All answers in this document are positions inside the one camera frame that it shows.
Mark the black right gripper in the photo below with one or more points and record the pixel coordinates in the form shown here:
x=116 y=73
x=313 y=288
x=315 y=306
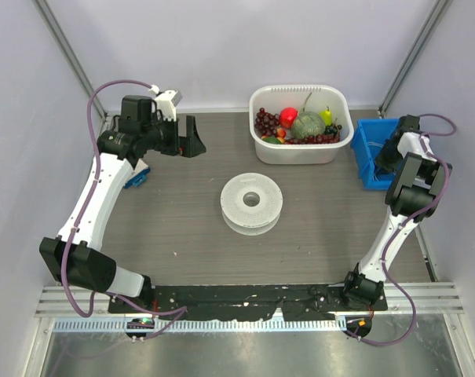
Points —
x=381 y=163

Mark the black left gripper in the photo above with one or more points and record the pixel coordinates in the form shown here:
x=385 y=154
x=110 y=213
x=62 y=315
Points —
x=191 y=144

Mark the white perforated cable spool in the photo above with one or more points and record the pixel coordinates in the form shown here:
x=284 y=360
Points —
x=251 y=204

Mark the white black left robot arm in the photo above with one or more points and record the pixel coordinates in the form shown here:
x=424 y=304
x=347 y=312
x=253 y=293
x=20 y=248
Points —
x=73 y=257

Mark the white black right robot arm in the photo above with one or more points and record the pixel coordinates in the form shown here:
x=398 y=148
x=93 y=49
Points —
x=418 y=185

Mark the blue plastic bin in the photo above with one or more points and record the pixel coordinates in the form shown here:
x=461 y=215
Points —
x=367 y=142

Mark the white blue razor package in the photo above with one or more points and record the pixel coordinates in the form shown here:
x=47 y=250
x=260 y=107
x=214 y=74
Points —
x=139 y=175

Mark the black grape bunch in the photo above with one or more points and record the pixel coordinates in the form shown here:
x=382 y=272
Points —
x=333 y=130

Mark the yellow green pear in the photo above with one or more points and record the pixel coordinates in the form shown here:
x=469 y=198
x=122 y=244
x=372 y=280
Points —
x=326 y=116

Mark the dark red grape bunch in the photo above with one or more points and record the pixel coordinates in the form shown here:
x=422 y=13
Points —
x=266 y=124

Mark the green netted melon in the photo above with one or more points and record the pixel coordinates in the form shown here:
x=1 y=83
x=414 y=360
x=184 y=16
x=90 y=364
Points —
x=307 y=124

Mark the small peach fruit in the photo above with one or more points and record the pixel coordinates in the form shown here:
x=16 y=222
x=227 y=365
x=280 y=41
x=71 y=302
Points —
x=280 y=132

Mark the white plastic fruit basket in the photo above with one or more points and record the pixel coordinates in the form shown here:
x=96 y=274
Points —
x=313 y=98

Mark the red apple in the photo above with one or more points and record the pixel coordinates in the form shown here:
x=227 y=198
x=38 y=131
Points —
x=287 y=117

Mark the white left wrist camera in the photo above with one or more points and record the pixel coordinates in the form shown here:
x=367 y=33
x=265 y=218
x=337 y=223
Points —
x=166 y=102

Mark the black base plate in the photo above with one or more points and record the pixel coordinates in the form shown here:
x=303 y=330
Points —
x=297 y=302

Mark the white slotted cable duct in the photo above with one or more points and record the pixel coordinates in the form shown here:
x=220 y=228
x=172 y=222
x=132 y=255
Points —
x=134 y=324

